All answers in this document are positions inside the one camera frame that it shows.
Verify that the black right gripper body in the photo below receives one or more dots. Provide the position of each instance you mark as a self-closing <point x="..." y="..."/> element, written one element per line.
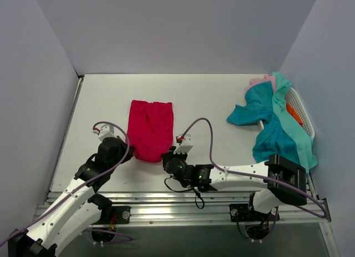
<point x="166" y="158"/>

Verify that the red t shirt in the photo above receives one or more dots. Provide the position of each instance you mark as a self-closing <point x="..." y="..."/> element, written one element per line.
<point x="150" y="129"/>

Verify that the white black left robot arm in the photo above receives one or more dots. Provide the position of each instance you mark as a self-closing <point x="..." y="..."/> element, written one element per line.
<point x="78" y="207"/>

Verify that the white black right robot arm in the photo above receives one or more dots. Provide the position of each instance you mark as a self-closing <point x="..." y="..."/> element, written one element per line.
<point x="277" y="180"/>

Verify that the blue t shirt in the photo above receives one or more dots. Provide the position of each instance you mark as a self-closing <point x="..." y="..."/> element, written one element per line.
<point x="272" y="140"/>

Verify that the light teal t shirt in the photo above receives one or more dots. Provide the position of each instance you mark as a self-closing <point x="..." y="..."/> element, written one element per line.
<point x="303" y="141"/>

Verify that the orange t shirt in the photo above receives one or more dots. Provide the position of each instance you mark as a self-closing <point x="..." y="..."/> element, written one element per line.
<point x="294" y="114"/>

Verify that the pink t shirt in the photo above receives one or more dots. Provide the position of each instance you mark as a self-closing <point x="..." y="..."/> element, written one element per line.
<point x="256" y="81"/>

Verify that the white perforated laundry basket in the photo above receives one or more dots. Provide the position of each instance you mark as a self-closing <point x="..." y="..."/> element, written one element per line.
<point x="292" y="98"/>

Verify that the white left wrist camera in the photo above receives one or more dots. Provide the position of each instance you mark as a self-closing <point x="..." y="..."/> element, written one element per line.
<point x="105" y="131"/>

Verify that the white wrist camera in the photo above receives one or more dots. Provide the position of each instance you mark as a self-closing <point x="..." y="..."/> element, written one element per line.
<point x="105" y="131"/>
<point x="184" y="144"/>

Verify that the aluminium frame rail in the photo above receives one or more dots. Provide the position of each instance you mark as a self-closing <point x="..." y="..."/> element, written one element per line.
<point x="179" y="209"/>

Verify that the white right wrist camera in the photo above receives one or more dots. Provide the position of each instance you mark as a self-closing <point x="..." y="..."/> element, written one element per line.
<point x="184" y="144"/>

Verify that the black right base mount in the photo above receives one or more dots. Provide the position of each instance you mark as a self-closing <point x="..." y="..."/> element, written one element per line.
<point x="242" y="213"/>

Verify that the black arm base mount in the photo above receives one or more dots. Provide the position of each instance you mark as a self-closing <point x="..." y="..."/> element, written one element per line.
<point x="119" y="214"/>

